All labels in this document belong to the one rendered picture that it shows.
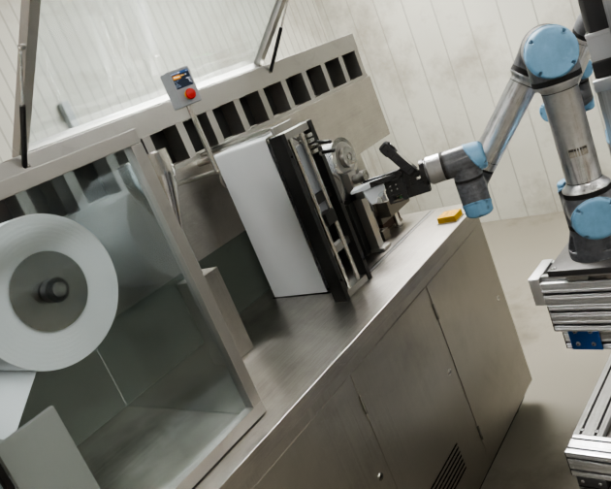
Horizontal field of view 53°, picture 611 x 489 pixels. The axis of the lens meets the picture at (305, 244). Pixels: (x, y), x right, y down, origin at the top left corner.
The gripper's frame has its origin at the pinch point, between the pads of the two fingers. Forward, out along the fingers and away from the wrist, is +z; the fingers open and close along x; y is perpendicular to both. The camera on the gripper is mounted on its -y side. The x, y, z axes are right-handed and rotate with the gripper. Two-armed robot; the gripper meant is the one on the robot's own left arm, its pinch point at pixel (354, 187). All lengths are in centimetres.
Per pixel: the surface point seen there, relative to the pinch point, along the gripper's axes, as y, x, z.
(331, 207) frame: 4.5, 15.3, 12.5
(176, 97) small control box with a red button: -39, -9, 37
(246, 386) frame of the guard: 32, -47, 27
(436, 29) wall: -67, 303, -22
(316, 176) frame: -5.9, 13.7, 13.1
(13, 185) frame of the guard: -24, -79, 38
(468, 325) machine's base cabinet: 62, 46, -12
